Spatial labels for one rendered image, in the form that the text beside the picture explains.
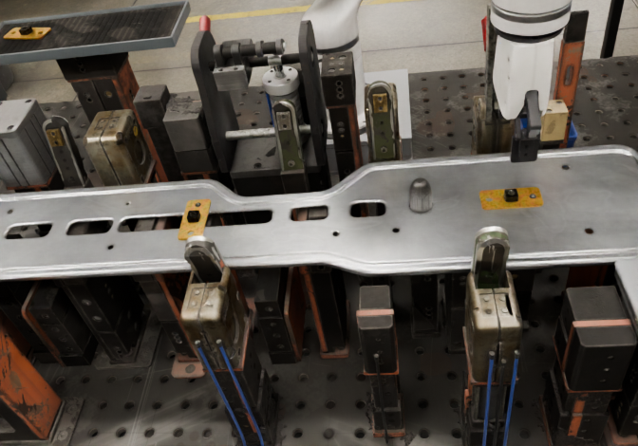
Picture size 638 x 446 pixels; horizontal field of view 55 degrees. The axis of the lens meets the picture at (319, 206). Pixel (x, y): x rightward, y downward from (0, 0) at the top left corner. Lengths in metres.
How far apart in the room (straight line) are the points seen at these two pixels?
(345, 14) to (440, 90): 0.47
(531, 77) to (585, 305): 0.29
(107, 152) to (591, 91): 1.16
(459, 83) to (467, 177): 0.77
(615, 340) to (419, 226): 0.28
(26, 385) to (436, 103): 1.11
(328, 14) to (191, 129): 0.42
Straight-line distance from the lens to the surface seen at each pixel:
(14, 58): 1.22
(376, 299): 0.81
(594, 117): 1.60
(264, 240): 0.89
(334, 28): 1.30
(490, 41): 0.93
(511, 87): 0.74
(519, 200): 0.91
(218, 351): 0.82
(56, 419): 1.20
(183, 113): 1.05
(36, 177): 1.16
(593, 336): 0.81
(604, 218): 0.91
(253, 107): 1.71
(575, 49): 0.97
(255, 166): 1.08
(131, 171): 1.08
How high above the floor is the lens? 1.63
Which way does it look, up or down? 43 degrees down
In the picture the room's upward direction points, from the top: 11 degrees counter-clockwise
